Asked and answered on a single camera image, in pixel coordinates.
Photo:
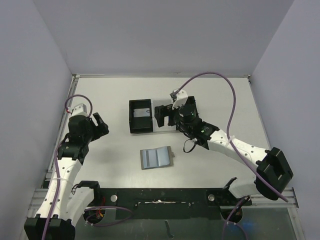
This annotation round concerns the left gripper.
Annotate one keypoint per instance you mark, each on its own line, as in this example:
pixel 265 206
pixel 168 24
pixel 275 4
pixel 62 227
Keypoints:
pixel 100 130

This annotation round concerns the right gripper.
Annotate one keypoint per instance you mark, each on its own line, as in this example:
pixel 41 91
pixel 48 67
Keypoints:
pixel 169 116

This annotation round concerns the black white sorting tray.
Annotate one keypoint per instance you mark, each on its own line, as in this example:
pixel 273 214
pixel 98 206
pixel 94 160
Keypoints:
pixel 143 125

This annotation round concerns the grey card holder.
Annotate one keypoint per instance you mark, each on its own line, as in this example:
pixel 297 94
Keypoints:
pixel 155 158

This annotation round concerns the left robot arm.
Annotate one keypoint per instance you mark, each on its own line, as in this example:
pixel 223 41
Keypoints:
pixel 59 213

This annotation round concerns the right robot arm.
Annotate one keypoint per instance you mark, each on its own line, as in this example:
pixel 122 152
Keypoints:
pixel 270 166

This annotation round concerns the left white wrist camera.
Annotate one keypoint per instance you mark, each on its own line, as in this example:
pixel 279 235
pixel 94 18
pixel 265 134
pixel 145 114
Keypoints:
pixel 78 110

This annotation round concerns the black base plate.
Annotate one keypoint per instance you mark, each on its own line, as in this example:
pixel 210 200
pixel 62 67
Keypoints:
pixel 168 203

